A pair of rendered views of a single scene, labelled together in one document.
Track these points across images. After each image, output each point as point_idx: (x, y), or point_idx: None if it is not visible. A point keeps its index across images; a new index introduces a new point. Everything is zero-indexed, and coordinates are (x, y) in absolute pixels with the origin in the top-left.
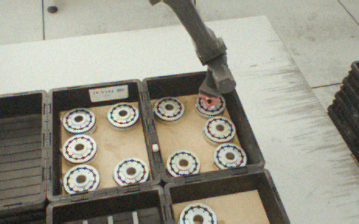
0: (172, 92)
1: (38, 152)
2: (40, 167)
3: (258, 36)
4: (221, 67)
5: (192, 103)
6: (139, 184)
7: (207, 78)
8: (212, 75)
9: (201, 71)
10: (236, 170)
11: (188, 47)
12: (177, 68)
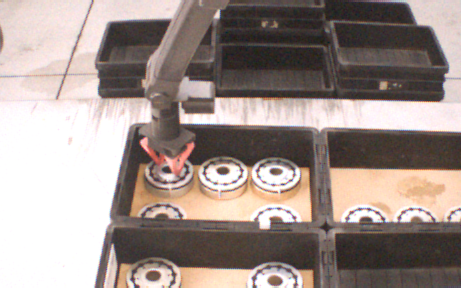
0: (127, 211)
1: None
2: None
3: (16, 120)
4: (192, 84)
5: (150, 198)
6: (323, 251)
7: (168, 129)
8: (187, 106)
9: (125, 150)
10: (319, 154)
11: None
12: (27, 229)
